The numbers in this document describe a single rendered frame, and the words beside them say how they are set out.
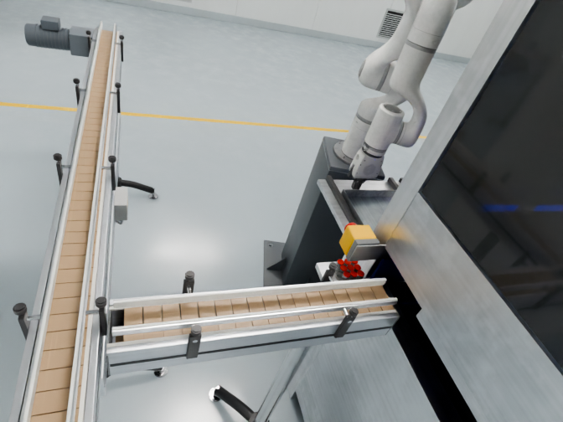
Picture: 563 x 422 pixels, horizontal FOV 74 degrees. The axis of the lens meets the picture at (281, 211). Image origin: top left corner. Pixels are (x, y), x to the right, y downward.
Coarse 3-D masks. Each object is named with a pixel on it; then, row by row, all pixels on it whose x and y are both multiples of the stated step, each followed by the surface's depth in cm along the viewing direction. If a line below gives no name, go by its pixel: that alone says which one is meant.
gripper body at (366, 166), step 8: (360, 152) 128; (360, 160) 128; (368, 160) 128; (376, 160) 128; (360, 168) 129; (368, 168) 130; (376, 168) 131; (360, 176) 132; (368, 176) 133; (376, 176) 134
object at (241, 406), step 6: (210, 390) 161; (216, 390) 156; (222, 390) 155; (210, 396) 159; (216, 396) 160; (222, 396) 153; (228, 396) 152; (234, 396) 153; (228, 402) 151; (234, 402) 150; (240, 402) 150; (234, 408) 149; (240, 408) 148; (246, 408) 148; (240, 414) 148; (246, 414) 146; (252, 414) 146; (252, 420) 144
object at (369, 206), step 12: (348, 192) 137; (360, 192) 139; (372, 192) 141; (384, 192) 143; (348, 204) 133; (360, 204) 137; (372, 204) 139; (384, 204) 141; (360, 216) 132; (372, 216) 134; (372, 228) 129
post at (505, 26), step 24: (504, 0) 68; (528, 0) 64; (504, 24) 68; (480, 48) 73; (504, 48) 68; (480, 72) 73; (456, 96) 79; (480, 96) 74; (456, 120) 79; (432, 144) 85; (432, 168) 86; (408, 192) 93; (384, 216) 102; (384, 240) 102; (360, 264) 113; (312, 360) 145
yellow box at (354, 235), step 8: (344, 232) 104; (352, 232) 101; (360, 232) 102; (368, 232) 103; (344, 240) 104; (352, 240) 100; (360, 240) 99; (368, 240) 100; (376, 240) 101; (344, 248) 104; (352, 248) 100
